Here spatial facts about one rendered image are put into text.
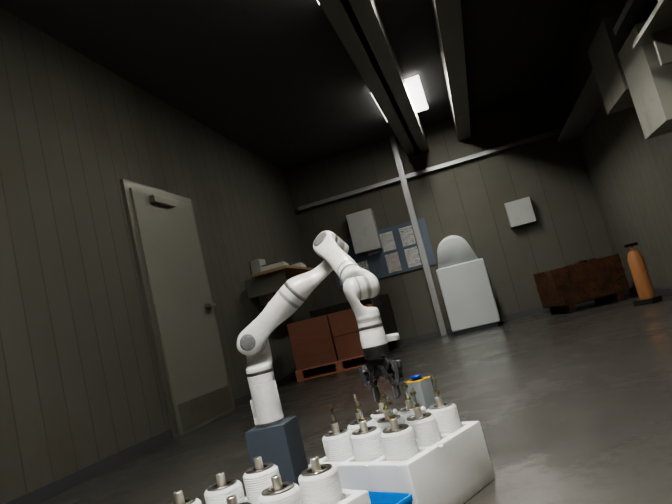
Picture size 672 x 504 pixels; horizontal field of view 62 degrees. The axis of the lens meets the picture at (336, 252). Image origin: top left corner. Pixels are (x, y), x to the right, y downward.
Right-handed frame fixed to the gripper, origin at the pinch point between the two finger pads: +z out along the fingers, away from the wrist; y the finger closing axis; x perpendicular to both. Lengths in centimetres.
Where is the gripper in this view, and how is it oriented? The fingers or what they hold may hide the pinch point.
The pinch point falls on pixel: (386, 395)
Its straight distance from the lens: 164.6
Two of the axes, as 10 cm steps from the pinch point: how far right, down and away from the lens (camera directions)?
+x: 6.3, -0.5, 7.8
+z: 2.2, 9.7, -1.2
